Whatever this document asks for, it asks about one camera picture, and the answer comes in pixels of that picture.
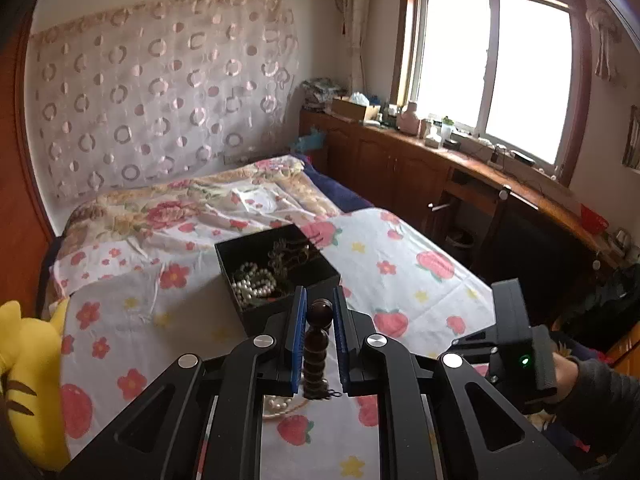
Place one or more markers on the person's right hand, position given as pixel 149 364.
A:
pixel 565 375

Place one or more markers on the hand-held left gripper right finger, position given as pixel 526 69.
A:
pixel 340 340

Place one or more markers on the teal bag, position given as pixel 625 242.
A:
pixel 310 141

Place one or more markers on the long wooden cabinet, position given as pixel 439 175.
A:
pixel 450 185

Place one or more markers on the yellow plush toy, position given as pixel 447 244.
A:
pixel 30 365

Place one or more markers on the floral quilt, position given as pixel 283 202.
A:
pixel 175 205

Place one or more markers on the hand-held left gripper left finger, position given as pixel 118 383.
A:
pixel 299 340

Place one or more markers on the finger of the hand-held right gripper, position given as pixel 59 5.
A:
pixel 475 342

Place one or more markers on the strawberry print bed sheet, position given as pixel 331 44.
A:
pixel 150 340

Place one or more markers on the white hanging ornament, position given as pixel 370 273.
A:
pixel 605 35

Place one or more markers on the brown wooden wardrobe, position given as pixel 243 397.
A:
pixel 20 160

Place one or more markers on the pink kettle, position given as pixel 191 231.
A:
pixel 409 117

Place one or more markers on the window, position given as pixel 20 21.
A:
pixel 490 75

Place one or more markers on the black waste bin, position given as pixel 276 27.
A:
pixel 457 242

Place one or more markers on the window curtain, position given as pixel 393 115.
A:
pixel 357 25

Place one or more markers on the white tissue box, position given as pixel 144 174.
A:
pixel 432 139

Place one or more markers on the person's right forearm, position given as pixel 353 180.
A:
pixel 610 375

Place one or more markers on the cardboard box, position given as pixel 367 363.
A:
pixel 352 107

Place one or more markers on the dark blue blanket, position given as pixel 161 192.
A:
pixel 335 192

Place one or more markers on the green cap bottle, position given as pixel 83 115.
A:
pixel 446 130

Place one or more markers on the circle pattern wall curtain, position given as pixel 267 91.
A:
pixel 150 95

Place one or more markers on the black square box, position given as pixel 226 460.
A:
pixel 300 280

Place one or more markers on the red bowl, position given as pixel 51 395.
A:
pixel 595 221

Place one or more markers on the stack of newspapers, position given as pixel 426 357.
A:
pixel 320 92

